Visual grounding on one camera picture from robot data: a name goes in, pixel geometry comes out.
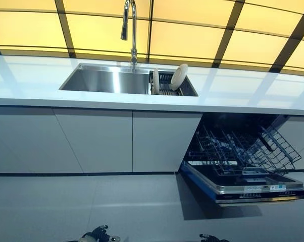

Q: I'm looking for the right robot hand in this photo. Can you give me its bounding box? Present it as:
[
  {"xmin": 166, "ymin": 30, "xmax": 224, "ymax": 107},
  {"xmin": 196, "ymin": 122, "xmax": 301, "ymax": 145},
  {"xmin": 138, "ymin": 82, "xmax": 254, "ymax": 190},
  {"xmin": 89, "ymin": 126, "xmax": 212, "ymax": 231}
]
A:
[{"xmin": 199, "ymin": 233, "xmax": 225, "ymax": 242}]

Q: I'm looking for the dishwasher door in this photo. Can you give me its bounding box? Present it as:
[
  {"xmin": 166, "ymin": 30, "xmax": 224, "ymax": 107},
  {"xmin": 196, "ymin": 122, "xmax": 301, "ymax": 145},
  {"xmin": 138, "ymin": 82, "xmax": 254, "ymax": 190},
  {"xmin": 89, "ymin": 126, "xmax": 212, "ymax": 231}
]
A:
[{"xmin": 180, "ymin": 160, "xmax": 304, "ymax": 208}]

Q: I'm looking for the wire dishwasher rack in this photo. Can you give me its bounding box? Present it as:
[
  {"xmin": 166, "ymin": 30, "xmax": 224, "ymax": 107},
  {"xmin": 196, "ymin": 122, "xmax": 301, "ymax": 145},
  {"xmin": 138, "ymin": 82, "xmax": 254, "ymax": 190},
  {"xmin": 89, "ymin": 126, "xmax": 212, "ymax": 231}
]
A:
[
  {"xmin": 245, "ymin": 125, "xmax": 302, "ymax": 175},
  {"xmin": 188, "ymin": 123, "xmax": 271, "ymax": 177}
]

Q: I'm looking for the black steel dish rack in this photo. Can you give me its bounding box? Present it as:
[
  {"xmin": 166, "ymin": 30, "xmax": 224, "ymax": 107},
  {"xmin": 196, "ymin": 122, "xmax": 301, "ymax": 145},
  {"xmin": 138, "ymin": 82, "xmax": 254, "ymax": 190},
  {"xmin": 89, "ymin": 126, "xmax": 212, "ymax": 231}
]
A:
[{"xmin": 148, "ymin": 70, "xmax": 199, "ymax": 97}]

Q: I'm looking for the chrome gooseneck faucet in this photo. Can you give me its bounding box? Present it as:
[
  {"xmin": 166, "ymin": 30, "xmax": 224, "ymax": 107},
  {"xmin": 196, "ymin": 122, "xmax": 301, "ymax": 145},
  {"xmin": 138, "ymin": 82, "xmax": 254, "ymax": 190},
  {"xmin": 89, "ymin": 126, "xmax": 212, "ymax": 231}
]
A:
[{"xmin": 120, "ymin": 0, "xmax": 139, "ymax": 74}]

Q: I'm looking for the white round plate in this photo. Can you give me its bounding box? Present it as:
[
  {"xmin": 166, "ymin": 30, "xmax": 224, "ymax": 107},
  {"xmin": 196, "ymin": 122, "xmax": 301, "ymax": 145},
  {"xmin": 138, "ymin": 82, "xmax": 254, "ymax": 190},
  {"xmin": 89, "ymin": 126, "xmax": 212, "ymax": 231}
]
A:
[
  {"xmin": 170, "ymin": 63, "xmax": 189, "ymax": 90},
  {"xmin": 152, "ymin": 68, "xmax": 160, "ymax": 95}
]

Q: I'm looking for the stainless steel sink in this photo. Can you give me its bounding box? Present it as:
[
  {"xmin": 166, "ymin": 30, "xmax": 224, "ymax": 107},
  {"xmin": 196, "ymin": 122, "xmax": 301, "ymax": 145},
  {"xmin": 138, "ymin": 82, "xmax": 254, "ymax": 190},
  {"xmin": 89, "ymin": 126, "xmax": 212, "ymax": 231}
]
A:
[{"xmin": 58, "ymin": 62, "xmax": 199, "ymax": 98}]

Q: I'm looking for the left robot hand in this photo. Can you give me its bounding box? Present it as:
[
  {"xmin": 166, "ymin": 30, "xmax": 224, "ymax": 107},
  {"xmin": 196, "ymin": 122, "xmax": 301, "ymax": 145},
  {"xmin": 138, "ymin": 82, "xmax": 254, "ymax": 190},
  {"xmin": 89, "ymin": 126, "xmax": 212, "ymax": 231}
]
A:
[{"xmin": 81, "ymin": 225, "xmax": 119, "ymax": 242}]

